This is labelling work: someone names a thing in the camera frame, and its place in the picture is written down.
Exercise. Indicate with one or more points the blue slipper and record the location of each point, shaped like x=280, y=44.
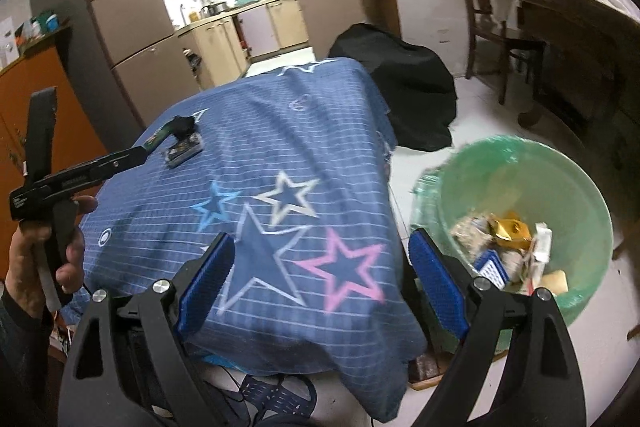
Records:
x=280, y=399

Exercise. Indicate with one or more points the beige kitchen cabinets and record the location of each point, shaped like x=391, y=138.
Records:
x=280, y=22

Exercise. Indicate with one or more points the beige refrigerator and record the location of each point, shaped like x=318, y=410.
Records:
x=130, y=7

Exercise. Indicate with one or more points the small grey wrapper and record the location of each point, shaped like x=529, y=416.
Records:
x=184, y=151

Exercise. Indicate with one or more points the pale yellow wrapper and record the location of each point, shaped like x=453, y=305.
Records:
x=555, y=282

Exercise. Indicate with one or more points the rice cracker packet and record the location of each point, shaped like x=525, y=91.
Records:
x=470, y=231

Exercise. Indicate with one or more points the black bag on floor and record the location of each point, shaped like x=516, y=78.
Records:
x=410, y=87

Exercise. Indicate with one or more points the person's left hand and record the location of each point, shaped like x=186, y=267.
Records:
x=22, y=257

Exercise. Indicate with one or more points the blue white packet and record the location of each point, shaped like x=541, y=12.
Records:
x=492, y=269

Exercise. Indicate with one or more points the gold foil wrapper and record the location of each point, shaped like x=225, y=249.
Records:
x=510, y=232

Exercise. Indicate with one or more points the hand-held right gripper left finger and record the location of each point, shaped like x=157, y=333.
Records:
x=207, y=287

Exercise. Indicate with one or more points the person's left forearm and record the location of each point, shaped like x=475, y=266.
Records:
x=20, y=357

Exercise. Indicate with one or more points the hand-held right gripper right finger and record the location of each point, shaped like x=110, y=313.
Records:
x=440, y=287

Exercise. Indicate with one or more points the wooden dining table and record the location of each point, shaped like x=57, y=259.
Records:
x=575, y=37

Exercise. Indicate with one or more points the white paper carton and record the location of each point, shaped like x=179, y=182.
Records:
x=542, y=242

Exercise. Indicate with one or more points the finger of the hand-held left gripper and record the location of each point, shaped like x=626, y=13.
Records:
x=125, y=158

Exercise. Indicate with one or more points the green trash bin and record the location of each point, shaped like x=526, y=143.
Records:
x=525, y=177

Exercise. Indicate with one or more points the dark wooden chair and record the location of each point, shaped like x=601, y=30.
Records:
x=495, y=27

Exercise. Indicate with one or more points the orange wooden cabinet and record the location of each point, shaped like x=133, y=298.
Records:
x=30, y=117

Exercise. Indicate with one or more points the blue star printed blanket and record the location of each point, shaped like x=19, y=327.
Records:
x=300, y=132

